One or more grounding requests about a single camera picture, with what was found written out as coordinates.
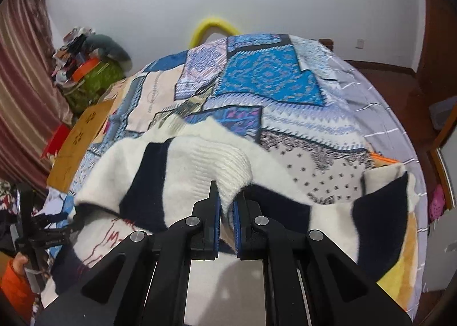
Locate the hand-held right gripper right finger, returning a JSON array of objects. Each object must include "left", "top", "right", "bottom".
[{"left": 233, "top": 188, "right": 413, "bottom": 326}]

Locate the green patterned bag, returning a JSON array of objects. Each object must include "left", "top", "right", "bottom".
[{"left": 63, "top": 58, "right": 125, "bottom": 114}]

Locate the orange yellow fleece blanket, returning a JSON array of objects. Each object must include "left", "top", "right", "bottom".
[{"left": 371, "top": 153, "right": 419, "bottom": 294}]

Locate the wooden framed mirror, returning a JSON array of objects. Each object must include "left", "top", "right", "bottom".
[{"left": 428, "top": 101, "right": 457, "bottom": 212}]

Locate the yellow foam hoop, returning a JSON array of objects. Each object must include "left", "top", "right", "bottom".
[{"left": 189, "top": 17, "right": 240, "bottom": 49}]

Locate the person's left forearm orange sleeve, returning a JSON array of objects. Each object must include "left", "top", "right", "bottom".
[{"left": 0, "top": 263, "right": 38, "bottom": 323}]

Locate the grey plastic bin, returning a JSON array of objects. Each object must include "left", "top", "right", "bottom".
[{"left": 428, "top": 97, "right": 457, "bottom": 130}]

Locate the white and navy striped sweater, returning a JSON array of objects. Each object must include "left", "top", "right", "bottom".
[{"left": 73, "top": 115, "right": 418, "bottom": 269}]

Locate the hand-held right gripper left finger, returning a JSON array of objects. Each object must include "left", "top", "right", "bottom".
[{"left": 36, "top": 180, "right": 219, "bottom": 326}]

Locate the dark wooden door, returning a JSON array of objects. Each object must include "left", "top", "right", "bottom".
[{"left": 416, "top": 0, "right": 457, "bottom": 98}]

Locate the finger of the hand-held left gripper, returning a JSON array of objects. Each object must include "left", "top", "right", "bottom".
[
  {"left": 34, "top": 212, "right": 70, "bottom": 228},
  {"left": 36, "top": 223, "right": 83, "bottom": 250}
]

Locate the red box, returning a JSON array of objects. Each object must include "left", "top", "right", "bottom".
[{"left": 41, "top": 124, "right": 71, "bottom": 160}]

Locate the blue patchwork printed bedsheet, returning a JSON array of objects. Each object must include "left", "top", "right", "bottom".
[{"left": 43, "top": 33, "right": 379, "bottom": 277}]

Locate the brown cardboard box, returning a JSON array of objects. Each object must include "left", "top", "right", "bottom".
[{"left": 47, "top": 99, "right": 115, "bottom": 193}]

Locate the orange box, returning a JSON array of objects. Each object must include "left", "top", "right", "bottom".
[{"left": 73, "top": 58, "right": 101, "bottom": 81}]

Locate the brown striped curtain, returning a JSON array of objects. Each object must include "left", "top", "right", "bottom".
[{"left": 0, "top": 0, "right": 74, "bottom": 184}]

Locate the pile of assorted clutter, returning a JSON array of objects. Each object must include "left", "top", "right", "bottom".
[{"left": 52, "top": 26, "right": 99, "bottom": 86}]

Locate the pink clog shoe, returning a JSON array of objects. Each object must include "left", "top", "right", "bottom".
[{"left": 428, "top": 185, "right": 447, "bottom": 221}]

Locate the grey striped bedsheet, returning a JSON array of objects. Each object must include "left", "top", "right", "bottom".
[{"left": 289, "top": 35, "right": 429, "bottom": 319}]

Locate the white cloth with red print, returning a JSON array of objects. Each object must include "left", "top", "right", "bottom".
[{"left": 46, "top": 187, "right": 158, "bottom": 307}]

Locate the person's left hand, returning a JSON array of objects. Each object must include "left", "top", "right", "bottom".
[{"left": 12, "top": 253, "right": 30, "bottom": 270}]

